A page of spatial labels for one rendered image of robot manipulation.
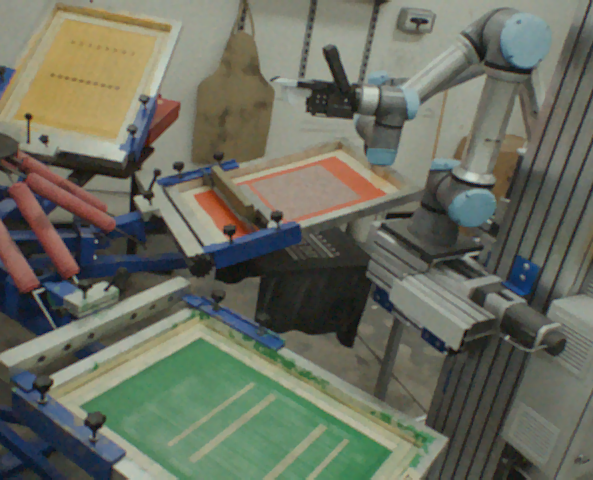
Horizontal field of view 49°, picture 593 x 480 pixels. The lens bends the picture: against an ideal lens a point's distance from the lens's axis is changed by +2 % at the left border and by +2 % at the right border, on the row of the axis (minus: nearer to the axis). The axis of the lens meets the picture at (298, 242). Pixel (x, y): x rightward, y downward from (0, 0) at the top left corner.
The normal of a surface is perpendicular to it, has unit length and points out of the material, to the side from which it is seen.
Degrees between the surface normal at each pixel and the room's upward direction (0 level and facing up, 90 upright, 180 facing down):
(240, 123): 87
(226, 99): 87
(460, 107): 90
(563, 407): 90
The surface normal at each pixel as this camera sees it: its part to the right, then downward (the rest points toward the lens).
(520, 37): 0.20, 0.33
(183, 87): 0.43, 0.45
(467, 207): 0.14, 0.56
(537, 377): -0.82, 0.11
